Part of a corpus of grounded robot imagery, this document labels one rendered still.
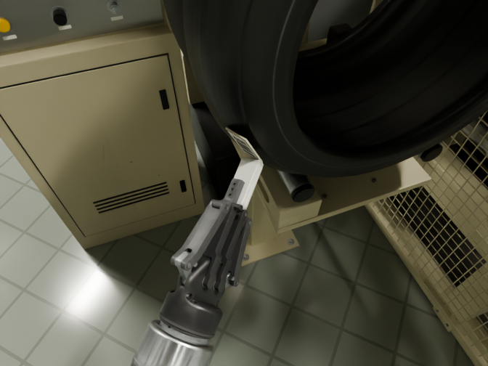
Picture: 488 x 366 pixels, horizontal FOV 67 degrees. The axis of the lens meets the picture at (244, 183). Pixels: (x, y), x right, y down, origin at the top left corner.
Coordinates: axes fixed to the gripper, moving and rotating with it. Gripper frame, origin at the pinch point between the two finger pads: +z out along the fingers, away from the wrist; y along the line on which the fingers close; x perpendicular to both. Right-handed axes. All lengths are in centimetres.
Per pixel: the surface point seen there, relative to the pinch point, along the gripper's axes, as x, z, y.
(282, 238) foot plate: -44, 9, 105
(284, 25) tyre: 8.9, 11.7, -16.1
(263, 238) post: -49, 6, 98
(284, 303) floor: -32, -16, 101
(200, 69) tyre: -2.2, 8.4, -13.7
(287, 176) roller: -2.9, 7.7, 16.0
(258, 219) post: -45, 10, 81
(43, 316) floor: -104, -54, 56
